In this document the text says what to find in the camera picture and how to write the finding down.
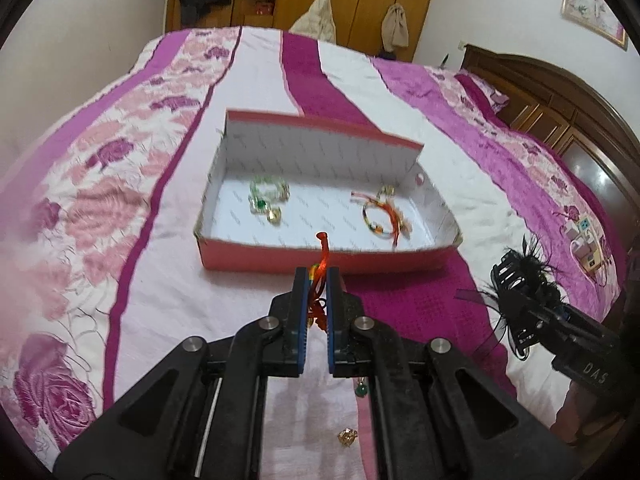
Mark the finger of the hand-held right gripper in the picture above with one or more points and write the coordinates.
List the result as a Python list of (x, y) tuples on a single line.
[(537, 337), (547, 312)]

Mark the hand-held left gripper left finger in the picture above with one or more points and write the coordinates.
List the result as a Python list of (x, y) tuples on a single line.
[(300, 320)]

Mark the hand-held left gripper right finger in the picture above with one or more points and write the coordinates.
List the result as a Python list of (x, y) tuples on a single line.
[(334, 320)]

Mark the black feather hair clip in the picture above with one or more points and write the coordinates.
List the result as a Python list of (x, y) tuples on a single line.
[(525, 280)]

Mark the pink cardboard box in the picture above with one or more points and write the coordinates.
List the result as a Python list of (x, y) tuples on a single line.
[(325, 200)]

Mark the white charger plug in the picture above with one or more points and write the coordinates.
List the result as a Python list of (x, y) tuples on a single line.
[(580, 249)]

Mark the dark wooden headboard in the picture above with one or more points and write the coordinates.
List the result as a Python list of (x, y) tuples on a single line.
[(560, 105)]

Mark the pink floral pillow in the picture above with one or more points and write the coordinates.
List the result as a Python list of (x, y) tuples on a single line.
[(485, 90)]

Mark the beige coat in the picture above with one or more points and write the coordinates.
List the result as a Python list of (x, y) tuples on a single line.
[(395, 27)]

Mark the red box on shelf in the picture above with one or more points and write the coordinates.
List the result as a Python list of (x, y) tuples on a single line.
[(262, 7)]

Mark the framed wall picture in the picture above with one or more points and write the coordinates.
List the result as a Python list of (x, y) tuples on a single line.
[(595, 2)]

